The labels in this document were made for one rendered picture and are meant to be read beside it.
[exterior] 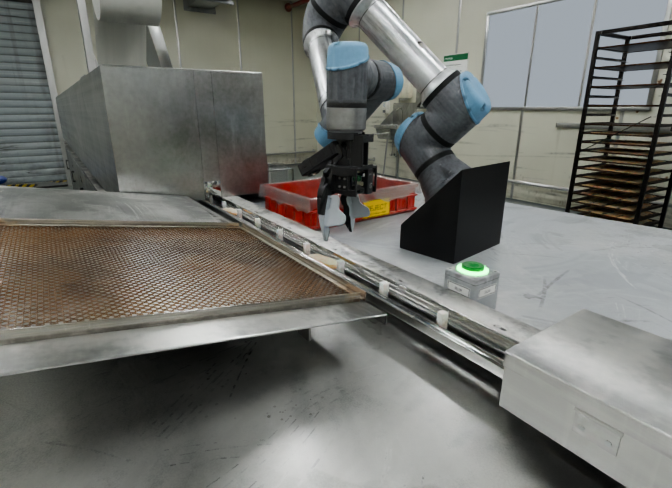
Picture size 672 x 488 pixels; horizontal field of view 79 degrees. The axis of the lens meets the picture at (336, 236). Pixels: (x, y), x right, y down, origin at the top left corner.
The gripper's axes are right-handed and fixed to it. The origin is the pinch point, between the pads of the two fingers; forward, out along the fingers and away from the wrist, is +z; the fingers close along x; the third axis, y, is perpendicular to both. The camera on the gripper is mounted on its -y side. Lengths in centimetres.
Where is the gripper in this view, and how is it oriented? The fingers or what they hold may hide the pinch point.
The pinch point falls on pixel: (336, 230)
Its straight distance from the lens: 84.7
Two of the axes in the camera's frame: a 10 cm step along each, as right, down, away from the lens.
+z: -0.1, 9.6, 3.0
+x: 6.1, -2.3, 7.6
